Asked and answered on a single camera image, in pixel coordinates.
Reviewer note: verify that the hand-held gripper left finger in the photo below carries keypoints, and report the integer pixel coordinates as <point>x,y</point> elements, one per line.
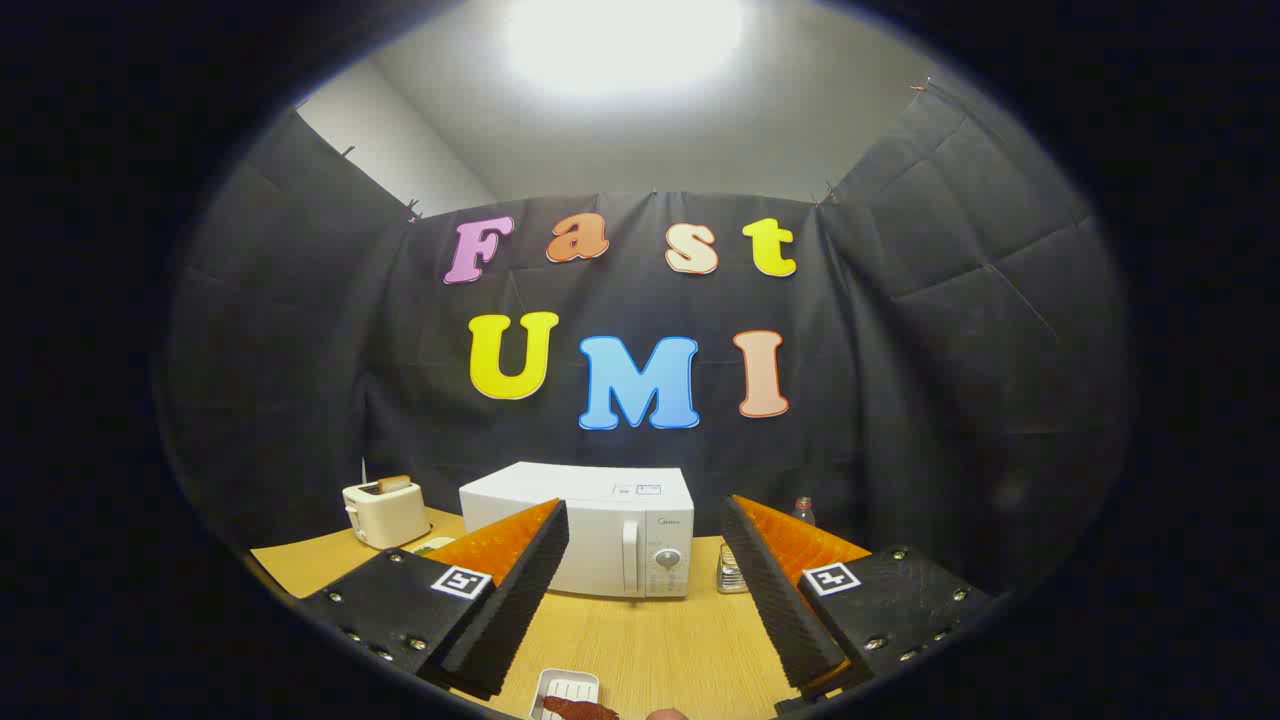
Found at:
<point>520,600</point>

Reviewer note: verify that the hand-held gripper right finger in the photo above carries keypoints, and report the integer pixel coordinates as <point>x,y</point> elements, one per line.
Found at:
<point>780,600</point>

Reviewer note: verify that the red meat piece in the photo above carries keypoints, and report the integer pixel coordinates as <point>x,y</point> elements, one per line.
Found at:
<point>580,710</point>

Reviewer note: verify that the white toaster oven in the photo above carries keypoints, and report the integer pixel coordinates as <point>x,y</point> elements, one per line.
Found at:
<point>620,500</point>

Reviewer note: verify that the cream toaster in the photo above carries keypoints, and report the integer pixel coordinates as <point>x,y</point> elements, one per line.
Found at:
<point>385,515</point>

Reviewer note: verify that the clear plastic bottle red label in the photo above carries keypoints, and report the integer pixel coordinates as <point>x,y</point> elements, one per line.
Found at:
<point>803,513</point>

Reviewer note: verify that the white ridged tray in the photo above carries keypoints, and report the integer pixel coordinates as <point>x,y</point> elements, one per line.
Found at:
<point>568,685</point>

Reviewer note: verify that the divided dish with beans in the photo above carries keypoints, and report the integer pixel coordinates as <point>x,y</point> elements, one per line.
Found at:
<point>432,545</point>

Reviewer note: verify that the toast slice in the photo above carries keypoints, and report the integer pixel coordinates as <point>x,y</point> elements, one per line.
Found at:
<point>395,483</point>

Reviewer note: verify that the black backdrop cloth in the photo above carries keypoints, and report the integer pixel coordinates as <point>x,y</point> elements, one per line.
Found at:
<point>900,350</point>

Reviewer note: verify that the ceiling light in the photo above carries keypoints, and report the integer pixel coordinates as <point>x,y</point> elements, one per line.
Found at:
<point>625,40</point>

